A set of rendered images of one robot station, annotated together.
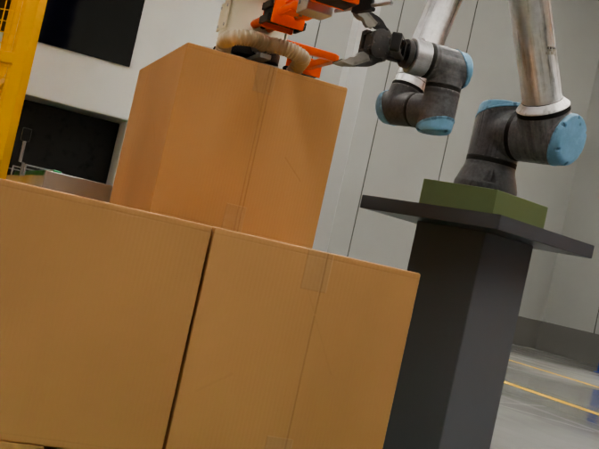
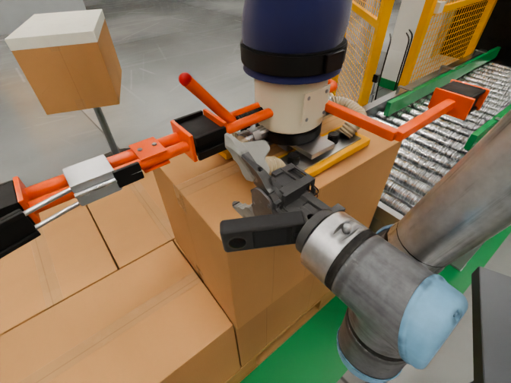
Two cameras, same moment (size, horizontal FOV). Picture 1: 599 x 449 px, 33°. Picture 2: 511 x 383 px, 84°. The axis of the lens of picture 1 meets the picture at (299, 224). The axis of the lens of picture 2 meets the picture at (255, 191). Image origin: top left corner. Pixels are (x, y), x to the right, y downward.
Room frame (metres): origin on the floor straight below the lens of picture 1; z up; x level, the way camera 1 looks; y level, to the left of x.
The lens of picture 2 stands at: (2.34, -0.38, 1.39)
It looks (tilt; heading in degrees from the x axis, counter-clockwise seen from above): 43 degrees down; 73
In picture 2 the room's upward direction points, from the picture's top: 1 degrees counter-clockwise
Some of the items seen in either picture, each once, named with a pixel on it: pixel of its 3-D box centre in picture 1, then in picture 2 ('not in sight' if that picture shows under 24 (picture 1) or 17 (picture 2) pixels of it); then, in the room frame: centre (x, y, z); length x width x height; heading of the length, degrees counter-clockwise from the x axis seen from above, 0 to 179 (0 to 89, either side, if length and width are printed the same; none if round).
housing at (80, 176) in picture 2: (315, 4); (93, 179); (2.18, 0.07, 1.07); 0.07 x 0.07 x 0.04; 20
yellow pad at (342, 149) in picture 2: not in sight; (313, 152); (2.65, 0.14, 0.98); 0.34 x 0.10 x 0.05; 20
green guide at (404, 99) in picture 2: (22, 178); (445, 74); (4.28, 1.19, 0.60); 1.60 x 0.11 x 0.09; 21
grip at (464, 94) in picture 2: (303, 67); (458, 99); (2.99, 0.09, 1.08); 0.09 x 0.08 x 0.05; 110
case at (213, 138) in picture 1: (218, 152); (274, 197); (2.60, 0.24, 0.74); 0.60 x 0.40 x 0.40; 19
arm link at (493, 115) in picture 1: (500, 131); not in sight; (2.98, -0.52, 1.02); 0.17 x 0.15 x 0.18; 42
